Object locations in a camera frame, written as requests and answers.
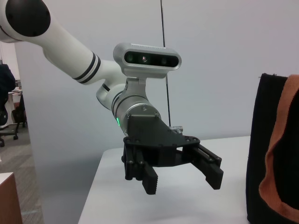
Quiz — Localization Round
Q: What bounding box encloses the brown wooden cabinet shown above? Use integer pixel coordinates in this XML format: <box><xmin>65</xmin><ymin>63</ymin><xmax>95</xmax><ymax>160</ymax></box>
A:
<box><xmin>0</xmin><ymin>172</ymin><xmax>23</xmax><ymax>224</ymax></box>

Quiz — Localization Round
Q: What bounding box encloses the silver cable connector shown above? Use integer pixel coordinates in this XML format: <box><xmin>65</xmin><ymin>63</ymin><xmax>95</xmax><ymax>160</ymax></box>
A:
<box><xmin>168</xmin><ymin>125</ymin><xmax>184</xmax><ymax>136</ymax></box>

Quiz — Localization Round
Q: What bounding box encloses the white office desk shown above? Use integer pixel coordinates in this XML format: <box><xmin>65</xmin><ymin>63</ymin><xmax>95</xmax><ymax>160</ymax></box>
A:
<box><xmin>8</xmin><ymin>80</ymin><xmax>24</xmax><ymax>110</ymax></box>

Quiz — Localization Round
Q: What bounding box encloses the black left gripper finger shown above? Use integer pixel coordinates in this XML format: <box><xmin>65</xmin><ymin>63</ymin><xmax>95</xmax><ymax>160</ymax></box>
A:
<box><xmin>121</xmin><ymin>142</ymin><xmax>160</xmax><ymax>195</ymax></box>
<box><xmin>181</xmin><ymin>142</ymin><xmax>224</xmax><ymax>190</ymax></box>

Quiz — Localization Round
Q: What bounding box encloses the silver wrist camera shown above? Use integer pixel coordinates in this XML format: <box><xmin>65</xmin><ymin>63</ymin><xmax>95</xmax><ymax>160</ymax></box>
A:
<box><xmin>113</xmin><ymin>42</ymin><xmax>182</xmax><ymax>98</ymax></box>

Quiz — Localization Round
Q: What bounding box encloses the thin black cable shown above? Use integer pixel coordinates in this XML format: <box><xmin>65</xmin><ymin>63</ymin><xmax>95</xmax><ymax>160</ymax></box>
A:
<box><xmin>160</xmin><ymin>0</ymin><xmax>173</xmax><ymax>128</ymax></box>

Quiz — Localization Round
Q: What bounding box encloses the black bag with brown handles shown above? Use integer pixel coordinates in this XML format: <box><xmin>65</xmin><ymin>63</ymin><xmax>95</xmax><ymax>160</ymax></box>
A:
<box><xmin>245</xmin><ymin>73</ymin><xmax>299</xmax><ymax>224</ymax></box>

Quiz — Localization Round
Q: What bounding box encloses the black office chair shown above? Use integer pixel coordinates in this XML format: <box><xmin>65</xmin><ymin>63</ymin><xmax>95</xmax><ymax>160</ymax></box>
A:
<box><xmin>11</xmin><ymin>94</ymin><xmax>27</xmax><ymax>128</ymax></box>
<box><xmin>0</xmin><ymin>63</ymin><xmax>19</xmax><ymax>147</ymax></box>

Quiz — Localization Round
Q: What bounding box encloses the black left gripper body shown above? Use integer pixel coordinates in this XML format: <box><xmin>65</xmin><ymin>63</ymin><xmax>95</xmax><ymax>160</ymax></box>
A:
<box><xmin>121</xmin><ymin>113</ymin><xmax>201</xmax><ymax>168</ymax></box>

